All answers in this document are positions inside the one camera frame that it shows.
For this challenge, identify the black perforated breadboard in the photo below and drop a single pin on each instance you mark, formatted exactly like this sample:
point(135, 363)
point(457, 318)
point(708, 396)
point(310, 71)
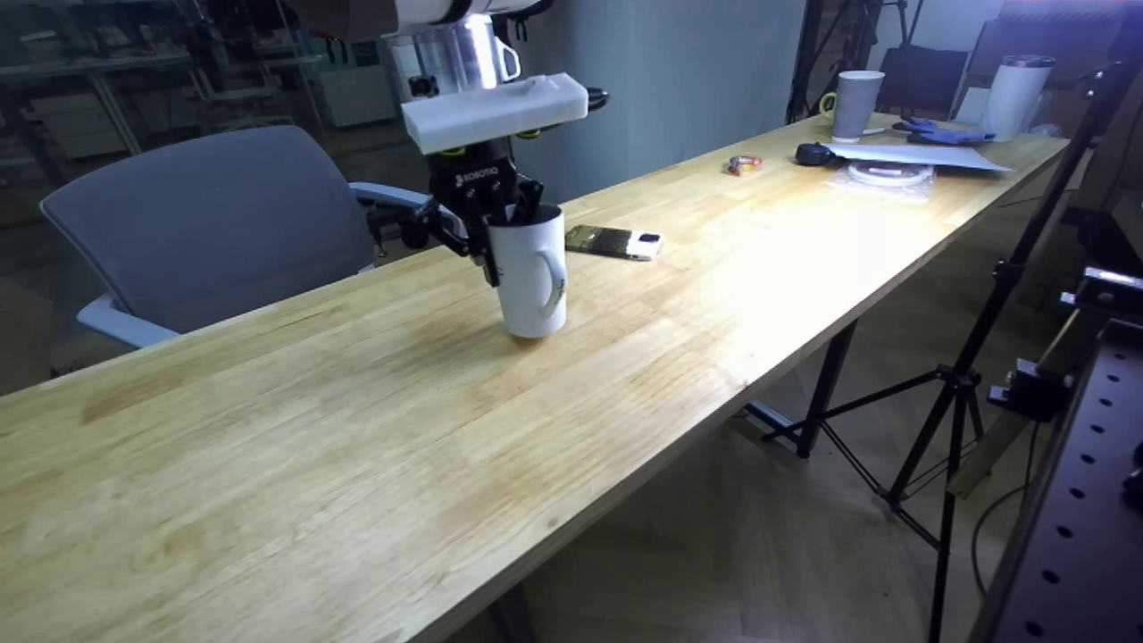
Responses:
point(1076, 502)

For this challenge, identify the small orange object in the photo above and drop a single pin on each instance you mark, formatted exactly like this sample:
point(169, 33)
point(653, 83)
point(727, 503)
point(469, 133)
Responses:
point(744, 166)

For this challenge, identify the white ceramic mug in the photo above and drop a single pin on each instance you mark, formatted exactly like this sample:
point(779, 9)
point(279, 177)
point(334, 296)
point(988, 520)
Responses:
point(531, 287)

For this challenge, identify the white paper sheets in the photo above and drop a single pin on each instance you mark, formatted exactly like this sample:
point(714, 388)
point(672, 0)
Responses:
point(921, 155)

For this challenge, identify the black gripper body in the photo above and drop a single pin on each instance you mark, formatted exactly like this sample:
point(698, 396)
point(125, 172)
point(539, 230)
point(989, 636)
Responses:
point(469, 187)

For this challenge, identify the white round disc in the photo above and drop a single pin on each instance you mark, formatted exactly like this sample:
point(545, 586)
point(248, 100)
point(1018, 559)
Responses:
point(889, 177)

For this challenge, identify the black computer mouse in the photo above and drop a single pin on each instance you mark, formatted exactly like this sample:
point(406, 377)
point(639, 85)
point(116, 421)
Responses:
point(810, 155)

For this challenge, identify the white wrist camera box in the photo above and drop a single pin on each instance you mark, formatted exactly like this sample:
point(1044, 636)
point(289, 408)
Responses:
point(492, 107)

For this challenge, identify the dark monitor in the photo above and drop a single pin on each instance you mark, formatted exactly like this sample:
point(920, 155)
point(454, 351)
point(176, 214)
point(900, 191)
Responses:
point(921, 81)

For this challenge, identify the blue cloth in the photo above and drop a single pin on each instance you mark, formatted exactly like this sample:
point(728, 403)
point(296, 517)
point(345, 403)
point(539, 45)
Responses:
point(946, 130)

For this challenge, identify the black table leg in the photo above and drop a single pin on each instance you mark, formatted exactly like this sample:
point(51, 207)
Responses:
point(825, 388)

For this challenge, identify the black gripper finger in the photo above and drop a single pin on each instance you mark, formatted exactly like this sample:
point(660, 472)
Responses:
point(523, 206)
point(483, 250)

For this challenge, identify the grey office chair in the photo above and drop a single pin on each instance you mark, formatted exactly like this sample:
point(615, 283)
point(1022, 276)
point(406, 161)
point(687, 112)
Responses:
point(202, 226)

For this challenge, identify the smartphone with white case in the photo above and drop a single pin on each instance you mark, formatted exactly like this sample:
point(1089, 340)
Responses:
point(613, 239)

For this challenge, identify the grey mug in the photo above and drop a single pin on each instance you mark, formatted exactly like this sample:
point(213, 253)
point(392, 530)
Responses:
point(853, 106)

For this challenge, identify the black camera tripod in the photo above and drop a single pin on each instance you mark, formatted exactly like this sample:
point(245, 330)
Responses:
point(952, 378)

